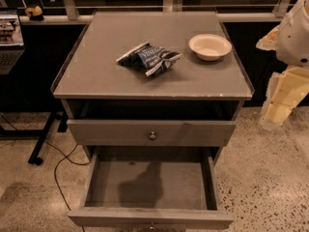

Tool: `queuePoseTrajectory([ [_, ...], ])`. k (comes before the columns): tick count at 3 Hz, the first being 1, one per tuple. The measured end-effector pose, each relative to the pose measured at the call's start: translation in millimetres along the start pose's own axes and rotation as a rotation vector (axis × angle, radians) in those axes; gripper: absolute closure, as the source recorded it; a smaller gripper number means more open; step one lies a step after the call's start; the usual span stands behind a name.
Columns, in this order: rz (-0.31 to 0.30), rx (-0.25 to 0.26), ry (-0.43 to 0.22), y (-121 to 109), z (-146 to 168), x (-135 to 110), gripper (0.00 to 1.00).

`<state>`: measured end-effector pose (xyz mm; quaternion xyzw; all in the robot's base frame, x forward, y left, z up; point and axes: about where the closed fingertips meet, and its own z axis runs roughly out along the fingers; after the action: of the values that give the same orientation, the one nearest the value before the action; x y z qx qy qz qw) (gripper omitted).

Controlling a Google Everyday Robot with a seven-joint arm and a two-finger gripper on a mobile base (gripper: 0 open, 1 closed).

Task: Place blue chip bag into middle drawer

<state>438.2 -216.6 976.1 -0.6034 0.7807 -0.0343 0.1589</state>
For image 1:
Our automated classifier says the black floor cable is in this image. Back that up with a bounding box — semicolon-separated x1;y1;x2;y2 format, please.
0;113;92;232

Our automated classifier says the black desk leg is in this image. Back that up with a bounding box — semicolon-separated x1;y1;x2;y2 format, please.
28;112;68;165

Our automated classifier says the open grey middle drawer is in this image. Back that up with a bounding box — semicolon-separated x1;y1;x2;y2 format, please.
69;147;234;230

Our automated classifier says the white paper bowl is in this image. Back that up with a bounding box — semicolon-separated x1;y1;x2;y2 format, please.
189;34;232;61

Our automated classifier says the white railing frame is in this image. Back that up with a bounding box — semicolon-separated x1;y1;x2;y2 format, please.
15;0;296;23

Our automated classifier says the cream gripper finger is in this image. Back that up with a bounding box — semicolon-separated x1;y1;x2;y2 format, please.
256;26;279;51
260;66;309;129

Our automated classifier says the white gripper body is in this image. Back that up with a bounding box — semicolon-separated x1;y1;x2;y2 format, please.
276;0;309;67

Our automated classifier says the yellow black small object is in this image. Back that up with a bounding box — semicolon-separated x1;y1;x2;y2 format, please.
25;5;44;21

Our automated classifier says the blue chip bag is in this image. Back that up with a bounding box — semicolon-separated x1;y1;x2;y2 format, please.
116;42;182;76

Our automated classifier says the grey top drawer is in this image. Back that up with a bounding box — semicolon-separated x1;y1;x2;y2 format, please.
68;120;236;147

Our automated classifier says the grey drawer cabinet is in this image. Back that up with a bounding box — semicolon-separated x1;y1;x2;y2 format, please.
52;12;253;159

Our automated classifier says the open laptop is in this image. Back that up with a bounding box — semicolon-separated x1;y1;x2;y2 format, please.
0;8;25;74

